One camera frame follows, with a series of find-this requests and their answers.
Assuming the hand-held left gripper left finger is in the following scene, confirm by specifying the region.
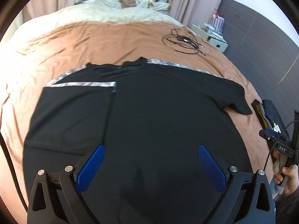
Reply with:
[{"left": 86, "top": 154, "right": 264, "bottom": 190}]
[{"left": 27, "top": 144, "right": 105, "bottom": 224}]

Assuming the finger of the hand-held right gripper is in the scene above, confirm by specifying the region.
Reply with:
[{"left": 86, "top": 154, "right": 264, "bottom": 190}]
[{"left": 259, "top": 128, "right": 280, "bottom": 145}]

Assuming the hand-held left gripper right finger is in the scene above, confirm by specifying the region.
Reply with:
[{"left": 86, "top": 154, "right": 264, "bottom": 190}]
[{"left": 197, "top": 144, "right": 276, "bottom": 224}]

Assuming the black shirt with patterned trim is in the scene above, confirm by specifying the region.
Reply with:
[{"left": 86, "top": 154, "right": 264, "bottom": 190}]
[{"left": 23, "top": 57, "right": 253, "bottom": 224}]

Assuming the person's right forearm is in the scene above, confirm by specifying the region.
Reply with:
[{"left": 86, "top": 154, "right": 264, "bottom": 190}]
[{"left": 274, "top": 189, "right": 299, "bottom": 224}]

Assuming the stack of folded clothes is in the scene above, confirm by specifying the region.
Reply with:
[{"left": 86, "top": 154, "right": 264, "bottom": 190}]
[{"left": 251, "top": 99, "right": 284, "bottom": 133}]

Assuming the person's right hand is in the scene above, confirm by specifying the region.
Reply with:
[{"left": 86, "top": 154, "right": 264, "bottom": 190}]
[{"left": 273, "top": 151, "right": 299, "bottom": 195}]

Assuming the brown blanket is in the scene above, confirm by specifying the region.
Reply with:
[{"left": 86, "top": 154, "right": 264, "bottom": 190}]
[{"left": 0, "top": 20, "right": 276, "bottom": 224}]

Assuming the striped gift bag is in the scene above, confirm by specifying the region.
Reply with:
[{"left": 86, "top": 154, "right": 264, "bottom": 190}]
[{"left": 209, "top": 9, "right": 225, "bottom": 29}]

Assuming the cream duvet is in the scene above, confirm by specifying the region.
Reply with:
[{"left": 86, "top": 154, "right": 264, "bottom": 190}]
[{"left": 55, "top": 0, "right": 183, "bottom": 26}]

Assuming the small brown cloth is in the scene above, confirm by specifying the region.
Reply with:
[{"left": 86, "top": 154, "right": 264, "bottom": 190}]
[{"left": 119, "top": 0, "right": 137, "bottom": 9}]

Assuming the black cable bundle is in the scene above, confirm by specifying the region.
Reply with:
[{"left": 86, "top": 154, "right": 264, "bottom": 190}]
[{"left": 162, "top": 28, "right": 208, "bottom": 57}]

